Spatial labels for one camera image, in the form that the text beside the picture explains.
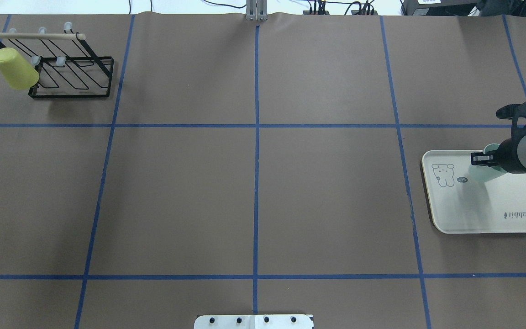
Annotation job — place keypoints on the cream rabbit tray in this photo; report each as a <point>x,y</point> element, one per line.
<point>465,199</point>

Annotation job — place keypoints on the yellow plastic cup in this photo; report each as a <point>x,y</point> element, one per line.
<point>16,70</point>

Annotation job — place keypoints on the light green plastic cup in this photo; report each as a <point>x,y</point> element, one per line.
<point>485,174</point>

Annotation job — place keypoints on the aluminium frame post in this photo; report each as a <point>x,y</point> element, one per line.
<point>256,10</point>

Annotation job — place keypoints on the black wire cup rack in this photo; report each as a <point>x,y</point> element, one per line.
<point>67,65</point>

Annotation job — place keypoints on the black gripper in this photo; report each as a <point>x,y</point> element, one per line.
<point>507,157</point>

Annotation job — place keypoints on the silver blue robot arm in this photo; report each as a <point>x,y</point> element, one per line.
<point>508,198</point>

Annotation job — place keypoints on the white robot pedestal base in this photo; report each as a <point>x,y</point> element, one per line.
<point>255,321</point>

